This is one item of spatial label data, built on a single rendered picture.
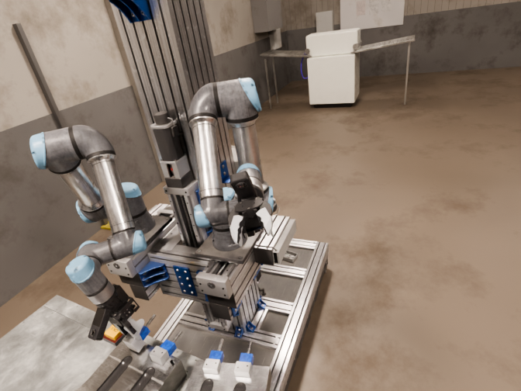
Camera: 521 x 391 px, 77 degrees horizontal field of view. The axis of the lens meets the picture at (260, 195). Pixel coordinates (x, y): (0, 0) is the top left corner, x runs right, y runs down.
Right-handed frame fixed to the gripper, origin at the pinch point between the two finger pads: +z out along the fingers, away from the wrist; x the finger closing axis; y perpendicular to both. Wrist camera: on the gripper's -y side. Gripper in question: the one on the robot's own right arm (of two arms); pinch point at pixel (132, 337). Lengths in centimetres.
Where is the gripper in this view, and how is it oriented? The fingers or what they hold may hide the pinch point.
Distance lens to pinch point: 133.3
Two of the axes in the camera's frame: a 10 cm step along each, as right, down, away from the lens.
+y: 4.3, -6.0, 6.7
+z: 3.2, 8.0, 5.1
